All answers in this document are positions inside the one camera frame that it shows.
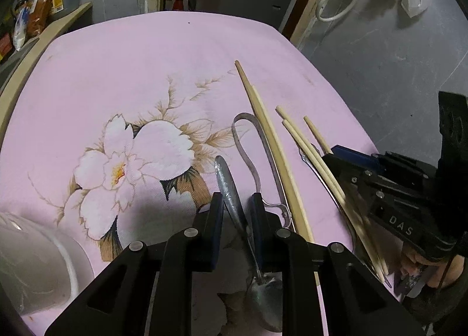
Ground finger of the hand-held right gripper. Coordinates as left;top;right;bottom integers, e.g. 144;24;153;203
322;154;425;246
331;145;438;191

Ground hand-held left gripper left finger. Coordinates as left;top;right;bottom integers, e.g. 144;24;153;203
44;191;224;336

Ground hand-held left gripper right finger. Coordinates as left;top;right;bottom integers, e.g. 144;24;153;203
249;193;426;336

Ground silver metal spoon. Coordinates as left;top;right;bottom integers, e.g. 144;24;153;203
214;155;284;333

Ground silver metal fork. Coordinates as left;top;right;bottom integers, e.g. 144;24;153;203
299;151;393;289

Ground long wooden chopstick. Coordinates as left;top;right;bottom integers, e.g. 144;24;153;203
235;61;322;285

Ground person's right hand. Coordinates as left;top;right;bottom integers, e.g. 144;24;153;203
401;244;463;286

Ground bent metal tongs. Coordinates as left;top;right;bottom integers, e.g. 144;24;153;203
232;113;296;232

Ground pink floral tablecloth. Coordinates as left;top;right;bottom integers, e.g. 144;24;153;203
0;10;403;336

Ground blue and white packet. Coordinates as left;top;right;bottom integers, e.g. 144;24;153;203
13;7;30;52

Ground wooden door frame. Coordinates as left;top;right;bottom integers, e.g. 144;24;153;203
144;0;352;47

